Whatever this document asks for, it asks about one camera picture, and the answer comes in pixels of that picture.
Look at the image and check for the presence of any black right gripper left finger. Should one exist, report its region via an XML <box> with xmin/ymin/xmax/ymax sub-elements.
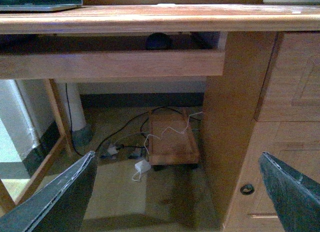
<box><xmin>0</xmin><ymin>151</ymin><xmax>98</xmax><ymax>232</ymax></box>

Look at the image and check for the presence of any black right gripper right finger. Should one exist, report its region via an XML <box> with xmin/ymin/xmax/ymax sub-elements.
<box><xmin>258</xmin><ymin>152</ymin><xmax>320</xmax><ymax>232</ymax></box>

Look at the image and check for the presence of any black Logitech wireless mouse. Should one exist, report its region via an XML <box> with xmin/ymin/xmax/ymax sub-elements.
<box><xmin>145</xmin><ymin>32</ymin><xmax>173</xmax><ymax>50</ymax></box>

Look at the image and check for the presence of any round dark cabinet knob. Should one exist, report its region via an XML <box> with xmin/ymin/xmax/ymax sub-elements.
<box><xmin>240</xmin><ymin>184</ymin><xmax>255</xmax><ymax>196</ymax></box>

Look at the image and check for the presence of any white plug on floor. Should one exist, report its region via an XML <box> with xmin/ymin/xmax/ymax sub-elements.
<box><xmin>107</xmin><ymin>145</ymin><xmax>118</xmax><ymax>156</ymax></box>

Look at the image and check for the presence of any white power adapter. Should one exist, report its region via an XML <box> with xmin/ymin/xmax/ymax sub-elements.
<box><xmin>135</xmin><ymin>160</ymin><xmax>151</xmax><ymax>174</ymax></box>

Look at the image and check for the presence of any wooden desk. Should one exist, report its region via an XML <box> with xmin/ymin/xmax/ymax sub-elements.
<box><xmin>0</xmin><ymin>3</ymin><xmax>320</xmax><ymax>232</ymax></box>

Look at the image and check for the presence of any white pipe with grey base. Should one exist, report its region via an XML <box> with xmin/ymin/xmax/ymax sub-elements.
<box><xmin>57</xmin><ymin>82</ymin><xmax>93</xmax><ymax>147</ymax></box>

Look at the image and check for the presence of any wooden keyboard tray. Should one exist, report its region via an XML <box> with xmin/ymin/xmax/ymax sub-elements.
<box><xmin>0</xmin><ymin>35</ymin><xmax>225</xmax><ymax>80</ymax></box>

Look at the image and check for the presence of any silver laptop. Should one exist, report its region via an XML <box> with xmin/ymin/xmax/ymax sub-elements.
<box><xmin>0</xmin><ymin>0</ymin><xmax>83</xmax><ymax>12</ymax></box>

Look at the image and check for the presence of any white charger cable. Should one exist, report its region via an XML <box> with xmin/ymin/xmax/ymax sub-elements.
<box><xmin>131</xmin><ymin>111</ymin><xmax>204</xmax><ymax>182</ymax></box>

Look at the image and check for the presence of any black floor cable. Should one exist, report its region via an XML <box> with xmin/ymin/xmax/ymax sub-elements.
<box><xmin>65</xmin><ymin>83</ymin><xmax>186</xmax><ymax>158</ymax></box>

